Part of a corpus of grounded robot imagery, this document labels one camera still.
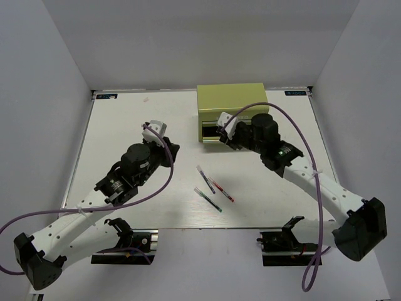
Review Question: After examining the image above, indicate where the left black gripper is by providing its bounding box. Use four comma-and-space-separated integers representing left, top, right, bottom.
136, 136, 180, 186

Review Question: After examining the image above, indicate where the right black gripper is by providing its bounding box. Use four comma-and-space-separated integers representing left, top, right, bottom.
220, 123, 266, 154

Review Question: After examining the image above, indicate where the purple gel pen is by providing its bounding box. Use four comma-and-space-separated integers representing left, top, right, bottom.
196, 165, 216, 194

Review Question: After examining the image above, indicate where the green metal drawer chest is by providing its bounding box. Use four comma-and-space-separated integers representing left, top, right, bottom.
197, 83, 268, 138

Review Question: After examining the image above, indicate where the green gel pen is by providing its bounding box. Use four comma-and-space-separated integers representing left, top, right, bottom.
194, 187, 222, 213

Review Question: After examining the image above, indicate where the red gel pen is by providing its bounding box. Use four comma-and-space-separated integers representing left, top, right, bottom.
208, 177, 235, 203

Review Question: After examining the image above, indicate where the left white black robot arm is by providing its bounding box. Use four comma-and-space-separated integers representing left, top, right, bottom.
13, 135, 180, 290

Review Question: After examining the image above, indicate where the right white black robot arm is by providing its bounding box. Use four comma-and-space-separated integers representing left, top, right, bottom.
217, 112, 387, 261

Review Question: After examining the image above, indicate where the right blue table label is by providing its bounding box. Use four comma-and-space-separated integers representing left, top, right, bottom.
284, 90, 307, 96

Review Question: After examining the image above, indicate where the blue table label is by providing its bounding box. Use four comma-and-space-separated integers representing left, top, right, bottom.
96, 93, 118, 100
284, 90, 307, 96

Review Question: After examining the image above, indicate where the left blue table label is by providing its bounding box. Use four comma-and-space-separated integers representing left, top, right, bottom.
96, 93, 118, 100

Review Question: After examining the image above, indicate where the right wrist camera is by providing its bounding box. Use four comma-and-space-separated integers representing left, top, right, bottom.
217, 112, 239, 140

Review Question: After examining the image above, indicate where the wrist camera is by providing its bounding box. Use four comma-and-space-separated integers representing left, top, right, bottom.
142, 120, 167, 147
217, 112, 239, 140

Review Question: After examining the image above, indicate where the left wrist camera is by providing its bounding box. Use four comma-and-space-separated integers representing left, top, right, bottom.
142, 120, 167, 147

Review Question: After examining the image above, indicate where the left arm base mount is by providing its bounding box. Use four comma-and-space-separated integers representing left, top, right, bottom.
91, 230, 159, 265

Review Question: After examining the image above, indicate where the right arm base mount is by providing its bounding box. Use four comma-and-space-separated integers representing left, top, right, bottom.
256, 231, 318, 267

